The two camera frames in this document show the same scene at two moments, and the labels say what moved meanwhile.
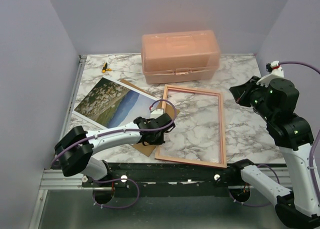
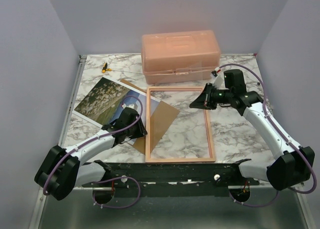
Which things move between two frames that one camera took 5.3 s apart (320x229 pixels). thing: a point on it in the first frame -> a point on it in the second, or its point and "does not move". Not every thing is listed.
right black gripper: x=240 y=92 -> x=204 y=100
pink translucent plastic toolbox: x=180 y=56 does not move
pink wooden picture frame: x=172 y=88 -> x=148 y=123
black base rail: x=139 y=176 does not move
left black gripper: x=160 y=141 -> x=141 y=131
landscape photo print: x=110 y=104 does not move
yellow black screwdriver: x=108 y=69 does not move
